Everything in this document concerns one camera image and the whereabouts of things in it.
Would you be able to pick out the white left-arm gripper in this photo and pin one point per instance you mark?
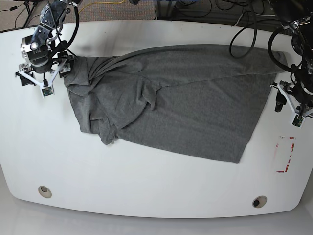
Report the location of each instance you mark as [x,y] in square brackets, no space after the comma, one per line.
[285,96]

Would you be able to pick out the white right-arm gripper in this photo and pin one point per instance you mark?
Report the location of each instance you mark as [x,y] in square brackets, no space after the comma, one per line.
[26,74]

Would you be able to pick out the grey t-shirt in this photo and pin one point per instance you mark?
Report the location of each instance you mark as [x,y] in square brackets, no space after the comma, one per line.
[194,100]

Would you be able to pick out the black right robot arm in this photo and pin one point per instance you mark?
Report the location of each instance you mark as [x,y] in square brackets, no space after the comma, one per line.
[46,55]

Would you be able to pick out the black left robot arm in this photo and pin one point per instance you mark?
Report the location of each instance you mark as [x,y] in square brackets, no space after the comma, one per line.
[296,15]

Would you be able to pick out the red tape marking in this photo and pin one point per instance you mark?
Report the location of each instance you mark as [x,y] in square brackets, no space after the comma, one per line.
[283,154]

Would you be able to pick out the black tripod stand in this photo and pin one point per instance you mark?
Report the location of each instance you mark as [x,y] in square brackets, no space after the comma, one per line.
[29,7]

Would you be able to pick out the right table grommet hole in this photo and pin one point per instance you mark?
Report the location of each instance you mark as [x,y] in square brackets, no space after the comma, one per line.
[259,202]

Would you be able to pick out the table grommet hole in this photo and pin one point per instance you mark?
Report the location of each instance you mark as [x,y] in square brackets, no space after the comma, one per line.
[44,192]
[259,202]

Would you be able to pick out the left table grommet hole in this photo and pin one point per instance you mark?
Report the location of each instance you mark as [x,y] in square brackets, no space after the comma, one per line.
[44,192]

